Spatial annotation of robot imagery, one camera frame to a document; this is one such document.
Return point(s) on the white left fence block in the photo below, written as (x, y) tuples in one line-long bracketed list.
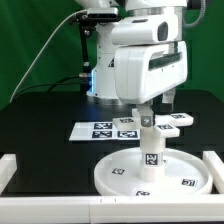
[(8, 166)]

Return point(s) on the white right fence block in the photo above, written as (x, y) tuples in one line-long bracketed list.
[(216, 167)]

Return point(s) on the white marker tag board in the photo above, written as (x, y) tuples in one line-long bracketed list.
[(93, 131)]

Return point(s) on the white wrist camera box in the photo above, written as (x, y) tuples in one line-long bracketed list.
[(146, 30)]

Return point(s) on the white round table top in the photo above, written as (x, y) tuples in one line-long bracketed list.
[(181, 173)]

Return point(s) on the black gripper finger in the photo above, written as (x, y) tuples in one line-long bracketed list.
[(146, 114), (168, 99)]

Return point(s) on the white fence block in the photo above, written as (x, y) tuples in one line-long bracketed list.
[(216, 167), (8, 166)]

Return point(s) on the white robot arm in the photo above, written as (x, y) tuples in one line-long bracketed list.
[(136, 8)]

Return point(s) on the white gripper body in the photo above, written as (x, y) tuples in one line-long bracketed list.
[(144, 72)]

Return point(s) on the white front fence rail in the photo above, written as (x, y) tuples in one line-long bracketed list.
[(116, 209)]

